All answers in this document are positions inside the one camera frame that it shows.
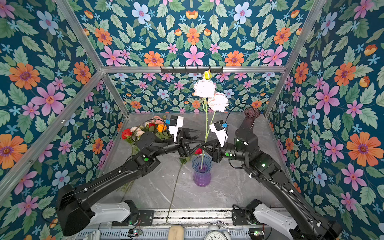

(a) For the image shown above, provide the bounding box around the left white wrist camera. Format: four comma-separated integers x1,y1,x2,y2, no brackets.
169,116,184,143

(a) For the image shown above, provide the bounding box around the black hook rail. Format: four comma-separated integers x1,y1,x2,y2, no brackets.
160,66,224,74

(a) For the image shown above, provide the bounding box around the aluminium mounting rail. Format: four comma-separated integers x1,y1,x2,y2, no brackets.
77,208,316,229

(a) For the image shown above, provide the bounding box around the white alarm clock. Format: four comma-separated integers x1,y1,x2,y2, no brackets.
204,225,232,240

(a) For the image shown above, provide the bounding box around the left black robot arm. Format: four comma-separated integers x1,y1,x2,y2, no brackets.
56,132,212,237

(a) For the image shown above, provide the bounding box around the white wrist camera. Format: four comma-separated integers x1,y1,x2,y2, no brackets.
210,120,228,147
169,116,184,143

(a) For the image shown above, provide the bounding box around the dark purple glass vase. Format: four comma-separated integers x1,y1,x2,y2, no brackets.
240,107,260,132

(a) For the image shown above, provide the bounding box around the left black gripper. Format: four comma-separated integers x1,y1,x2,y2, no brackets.
151,125,204,157

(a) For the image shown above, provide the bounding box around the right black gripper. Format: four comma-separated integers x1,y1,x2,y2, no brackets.
200,138,250,165

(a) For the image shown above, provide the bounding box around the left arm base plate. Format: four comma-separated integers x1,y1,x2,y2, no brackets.
112,210,155,227

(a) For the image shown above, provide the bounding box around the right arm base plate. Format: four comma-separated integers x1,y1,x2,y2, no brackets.
232,205,259,226

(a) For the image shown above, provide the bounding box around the blue purple glass vase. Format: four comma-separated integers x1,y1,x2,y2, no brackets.
192,154,213,187

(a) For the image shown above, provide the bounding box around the beige wooden handle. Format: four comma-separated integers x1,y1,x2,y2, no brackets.
168,225,185,240

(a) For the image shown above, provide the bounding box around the mixed flower bunch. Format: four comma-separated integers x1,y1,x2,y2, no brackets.
121,116,172,145

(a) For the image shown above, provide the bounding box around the red rose stem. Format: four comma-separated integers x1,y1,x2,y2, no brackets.
166,149,203,224

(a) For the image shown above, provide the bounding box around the pink peony flower stem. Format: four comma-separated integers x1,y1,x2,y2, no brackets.
193,70,230,170

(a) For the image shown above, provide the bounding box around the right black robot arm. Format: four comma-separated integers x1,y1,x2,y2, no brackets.
200,127,342,240

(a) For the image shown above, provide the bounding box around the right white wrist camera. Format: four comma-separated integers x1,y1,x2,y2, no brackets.
210,120,228,147

